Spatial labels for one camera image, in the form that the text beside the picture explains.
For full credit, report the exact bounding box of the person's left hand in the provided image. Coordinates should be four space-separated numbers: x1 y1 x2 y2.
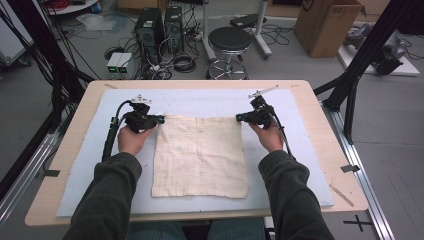
117 124 156 157

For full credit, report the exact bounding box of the person's leg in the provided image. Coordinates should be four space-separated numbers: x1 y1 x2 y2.
128 220 188 240
208 218 268 240

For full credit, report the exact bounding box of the thin wooden stick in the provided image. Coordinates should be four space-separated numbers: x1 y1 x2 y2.
329 184 355 208

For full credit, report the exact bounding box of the person's right hand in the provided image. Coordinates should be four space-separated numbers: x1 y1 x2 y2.
249 119 284 154

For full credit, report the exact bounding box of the clear plastic sheet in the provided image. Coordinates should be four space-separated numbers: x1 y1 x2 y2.
76 12 130 33

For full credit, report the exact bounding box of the flat black device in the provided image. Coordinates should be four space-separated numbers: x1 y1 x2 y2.
229 13 268 30

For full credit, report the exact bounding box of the aluminium rail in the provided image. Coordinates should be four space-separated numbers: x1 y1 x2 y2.
0 132 62 228
320 99 396 240

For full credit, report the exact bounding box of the grey tape piece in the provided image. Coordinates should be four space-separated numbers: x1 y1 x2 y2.
340 164 361 174
35 169 61 179

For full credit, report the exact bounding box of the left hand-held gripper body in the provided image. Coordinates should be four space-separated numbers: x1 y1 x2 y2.
123 94 158 134

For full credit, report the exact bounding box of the white round table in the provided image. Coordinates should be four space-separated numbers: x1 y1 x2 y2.
45 0 101 16

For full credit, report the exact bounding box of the white board with robot part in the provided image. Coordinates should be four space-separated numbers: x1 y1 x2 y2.
337 23 421 77

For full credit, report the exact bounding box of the slim black computer tower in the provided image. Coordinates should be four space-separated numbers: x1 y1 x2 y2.
164 5 185 55

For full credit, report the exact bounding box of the black metal frame with cables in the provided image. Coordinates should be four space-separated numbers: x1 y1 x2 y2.
0 0 97 201

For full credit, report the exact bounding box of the person's right leg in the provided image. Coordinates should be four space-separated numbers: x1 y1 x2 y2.
208 218 268 240

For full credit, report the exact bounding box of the coiled black cable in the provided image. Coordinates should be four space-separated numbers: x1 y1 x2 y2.
172 51 198 74

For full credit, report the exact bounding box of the cardboard box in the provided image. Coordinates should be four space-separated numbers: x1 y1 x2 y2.
293 0 367 59

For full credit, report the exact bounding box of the cream cloth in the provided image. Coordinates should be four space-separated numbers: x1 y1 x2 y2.
151 114 249 199

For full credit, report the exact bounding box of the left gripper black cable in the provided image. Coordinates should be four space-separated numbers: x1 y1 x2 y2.
101 99 133 163

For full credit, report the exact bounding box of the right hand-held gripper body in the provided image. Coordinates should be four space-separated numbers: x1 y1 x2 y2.
246 85 280 130

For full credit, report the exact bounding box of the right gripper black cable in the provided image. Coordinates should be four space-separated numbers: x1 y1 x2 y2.
271 106 296 161

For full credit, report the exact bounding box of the black round stool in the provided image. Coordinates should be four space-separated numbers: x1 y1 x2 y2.
205 26 254 80

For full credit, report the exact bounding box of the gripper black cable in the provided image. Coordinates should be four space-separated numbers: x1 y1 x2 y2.
271 106 296 161
101 99 133 163

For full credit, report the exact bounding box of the black tape cross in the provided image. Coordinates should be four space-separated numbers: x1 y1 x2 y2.
343 214 373 233

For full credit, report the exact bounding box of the small white power supply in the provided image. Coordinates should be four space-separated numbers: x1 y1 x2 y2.
116 52 134 75
106 52 124 75

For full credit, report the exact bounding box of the person's left leg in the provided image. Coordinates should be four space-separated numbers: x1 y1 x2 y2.
128 220 188 240

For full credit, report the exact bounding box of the white table mat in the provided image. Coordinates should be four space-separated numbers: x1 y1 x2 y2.
55 88 335 218

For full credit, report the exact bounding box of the large black computer tower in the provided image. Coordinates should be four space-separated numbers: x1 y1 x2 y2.
134 7 166 65

